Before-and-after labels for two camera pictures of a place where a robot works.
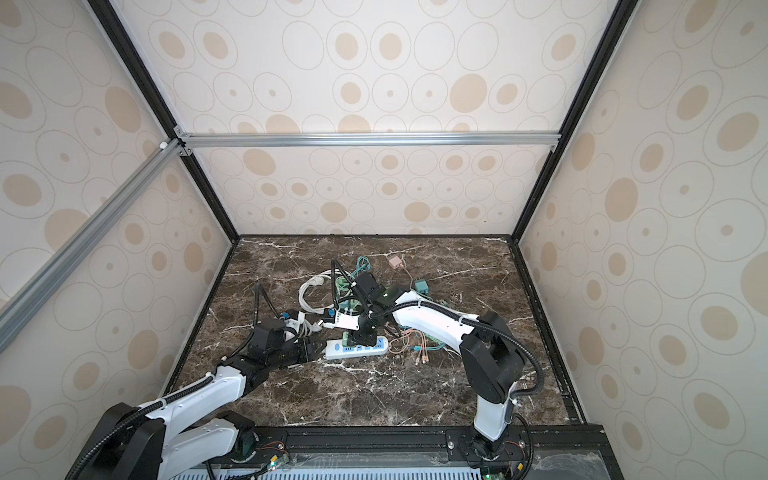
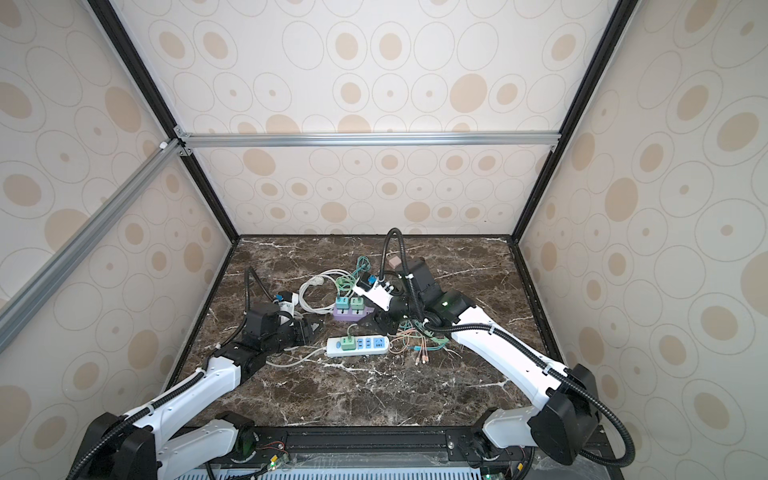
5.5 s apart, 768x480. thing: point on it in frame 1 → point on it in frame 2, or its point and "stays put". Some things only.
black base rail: (553, 452) stays put
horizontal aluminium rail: (368, 139) stays put
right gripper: (356, 337) → (397, 292)
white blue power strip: (334, 348) stays put
